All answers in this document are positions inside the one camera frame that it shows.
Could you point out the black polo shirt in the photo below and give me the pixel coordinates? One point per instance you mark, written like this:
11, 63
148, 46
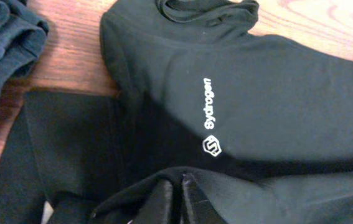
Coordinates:
263, 123

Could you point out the folded navy blue garment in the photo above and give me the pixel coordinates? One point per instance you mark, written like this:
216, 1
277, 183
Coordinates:
22, 39

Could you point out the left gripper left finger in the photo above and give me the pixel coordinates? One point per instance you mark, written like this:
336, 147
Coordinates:
157, 209

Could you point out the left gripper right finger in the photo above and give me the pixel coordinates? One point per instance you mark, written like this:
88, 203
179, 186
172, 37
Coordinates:
196, 207

